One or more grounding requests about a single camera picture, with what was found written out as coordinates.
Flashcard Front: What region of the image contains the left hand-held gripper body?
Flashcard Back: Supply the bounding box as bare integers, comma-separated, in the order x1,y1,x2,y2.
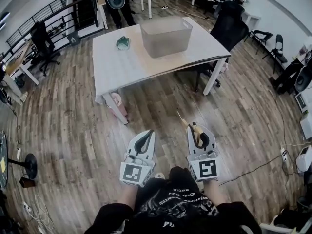
119,129,157,188

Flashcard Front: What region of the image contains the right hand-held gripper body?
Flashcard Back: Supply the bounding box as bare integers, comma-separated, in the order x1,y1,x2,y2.
186,122,221,182

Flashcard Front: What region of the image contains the wooden clothes hanger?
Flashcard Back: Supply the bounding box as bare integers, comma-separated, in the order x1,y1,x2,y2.
176,110,205,149

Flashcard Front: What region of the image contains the translucent grey plastic container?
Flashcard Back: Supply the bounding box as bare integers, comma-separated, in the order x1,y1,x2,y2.
139,17,194,59

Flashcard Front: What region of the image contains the person's left forearm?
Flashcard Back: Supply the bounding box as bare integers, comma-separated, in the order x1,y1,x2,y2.
119,184,140,207

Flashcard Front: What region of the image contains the person's right forearm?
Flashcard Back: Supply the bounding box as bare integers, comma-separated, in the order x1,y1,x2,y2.
203,178,230,205

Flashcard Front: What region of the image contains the pink object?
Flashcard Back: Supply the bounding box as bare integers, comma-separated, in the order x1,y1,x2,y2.
110,92,128,118

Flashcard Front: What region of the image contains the person's black printed shirt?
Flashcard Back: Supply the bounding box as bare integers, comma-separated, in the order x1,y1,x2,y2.
83,166,263,234

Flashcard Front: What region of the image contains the white rectangular table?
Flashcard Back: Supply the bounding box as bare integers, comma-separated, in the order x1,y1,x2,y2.
92,17,232,125

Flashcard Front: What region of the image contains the white chair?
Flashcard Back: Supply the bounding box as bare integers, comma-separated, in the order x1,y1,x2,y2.
259,214,312,234

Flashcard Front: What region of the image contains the white box appliance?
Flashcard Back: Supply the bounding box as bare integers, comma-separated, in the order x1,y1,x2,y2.
295,145,312,173

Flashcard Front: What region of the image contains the green and white small object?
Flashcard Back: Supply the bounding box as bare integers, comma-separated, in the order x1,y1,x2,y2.
116,36,131,51

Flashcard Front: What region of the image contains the black round stand base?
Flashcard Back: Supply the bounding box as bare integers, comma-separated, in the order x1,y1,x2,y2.
7,153,38,180

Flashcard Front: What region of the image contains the small brown box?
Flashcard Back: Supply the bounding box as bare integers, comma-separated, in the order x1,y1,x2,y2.
19,176,36,189

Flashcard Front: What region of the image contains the black folding chair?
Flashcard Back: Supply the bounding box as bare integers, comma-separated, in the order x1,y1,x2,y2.
245,29,274,56
261,34,289,75

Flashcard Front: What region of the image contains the black waste bin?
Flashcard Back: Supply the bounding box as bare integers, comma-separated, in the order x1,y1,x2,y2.
66,31,81,48

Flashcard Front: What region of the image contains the white low cabinet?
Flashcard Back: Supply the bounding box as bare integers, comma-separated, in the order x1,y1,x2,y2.
242,9,262,28

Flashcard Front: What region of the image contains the round black table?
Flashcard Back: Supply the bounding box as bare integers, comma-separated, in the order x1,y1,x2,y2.
0,129,9,189

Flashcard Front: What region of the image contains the black swivel office chair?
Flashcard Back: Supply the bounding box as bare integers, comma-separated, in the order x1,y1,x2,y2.
29,21,61,78

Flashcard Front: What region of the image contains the wooden top desk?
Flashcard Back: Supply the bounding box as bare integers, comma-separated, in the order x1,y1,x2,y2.
4,39,40,86

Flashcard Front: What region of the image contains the black metal railing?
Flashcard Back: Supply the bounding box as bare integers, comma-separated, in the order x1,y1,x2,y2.
5,0,99,56

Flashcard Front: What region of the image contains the black floor cable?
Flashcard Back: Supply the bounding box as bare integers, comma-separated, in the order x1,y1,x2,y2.
218,152,285,187

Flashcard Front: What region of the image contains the white floor cable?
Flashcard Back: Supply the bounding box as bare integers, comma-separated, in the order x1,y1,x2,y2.
23,194,55,232

